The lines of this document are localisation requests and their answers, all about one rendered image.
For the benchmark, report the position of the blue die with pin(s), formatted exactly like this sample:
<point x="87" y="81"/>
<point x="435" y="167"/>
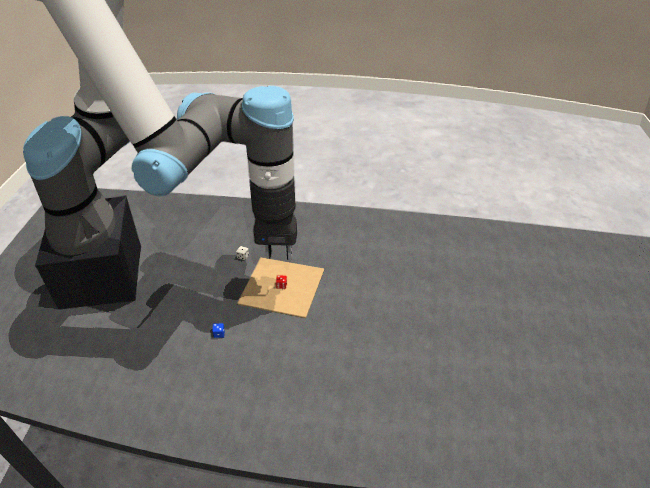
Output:
<point x="218" y="330"/>

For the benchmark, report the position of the white die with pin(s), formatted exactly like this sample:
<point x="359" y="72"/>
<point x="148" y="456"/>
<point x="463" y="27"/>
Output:
<point x="242" y="253"/>

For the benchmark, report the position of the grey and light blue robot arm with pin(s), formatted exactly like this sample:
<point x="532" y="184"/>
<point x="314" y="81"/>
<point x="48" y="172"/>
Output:
<point x="61" y="156"/>

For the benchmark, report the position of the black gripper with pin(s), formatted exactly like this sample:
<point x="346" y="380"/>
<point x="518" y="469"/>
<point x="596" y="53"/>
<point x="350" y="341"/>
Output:
<point x="273" y="204"/>

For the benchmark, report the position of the tan square mat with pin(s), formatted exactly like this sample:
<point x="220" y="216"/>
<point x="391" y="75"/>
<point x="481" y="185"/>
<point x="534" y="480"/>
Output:
<point x="302" y="283"/>

